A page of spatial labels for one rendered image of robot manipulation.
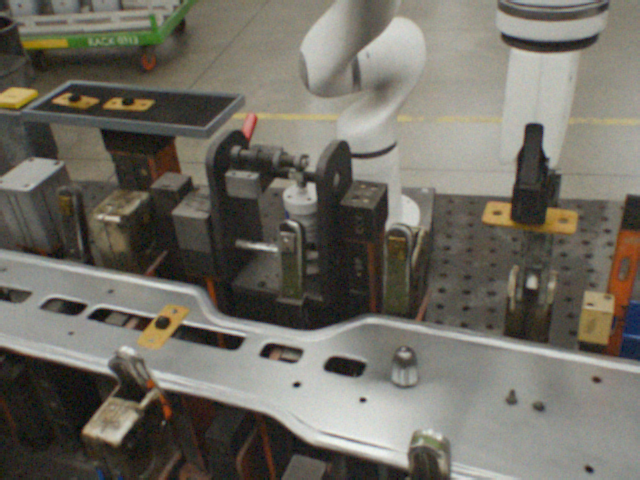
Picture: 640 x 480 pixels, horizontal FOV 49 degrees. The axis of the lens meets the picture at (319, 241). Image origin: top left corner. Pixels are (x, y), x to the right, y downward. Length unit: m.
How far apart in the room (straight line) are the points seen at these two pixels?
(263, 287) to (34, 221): 0.39
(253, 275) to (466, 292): 0.54
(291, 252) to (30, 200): 0.44
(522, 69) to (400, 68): 0.73
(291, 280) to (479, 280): 0.60
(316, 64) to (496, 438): 0.72
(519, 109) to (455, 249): 1.02
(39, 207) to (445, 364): 0.68
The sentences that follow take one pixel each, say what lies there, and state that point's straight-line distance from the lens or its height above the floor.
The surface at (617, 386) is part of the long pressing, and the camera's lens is 0.89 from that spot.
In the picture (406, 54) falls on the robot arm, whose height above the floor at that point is 1.18.
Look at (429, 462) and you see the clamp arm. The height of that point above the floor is 1.10.
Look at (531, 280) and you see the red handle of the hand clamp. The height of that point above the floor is 1.07.
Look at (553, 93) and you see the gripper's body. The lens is 0.57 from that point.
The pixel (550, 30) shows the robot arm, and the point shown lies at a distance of 0.56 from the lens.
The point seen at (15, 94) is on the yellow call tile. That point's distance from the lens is 1.42.
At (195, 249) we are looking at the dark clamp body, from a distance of 1.09.
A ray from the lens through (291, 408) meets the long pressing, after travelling 0.84.
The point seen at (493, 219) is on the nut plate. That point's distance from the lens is 0.68.
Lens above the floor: 1.62
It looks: 35 degrees down
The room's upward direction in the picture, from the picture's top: 6 degrees counter-clockwise
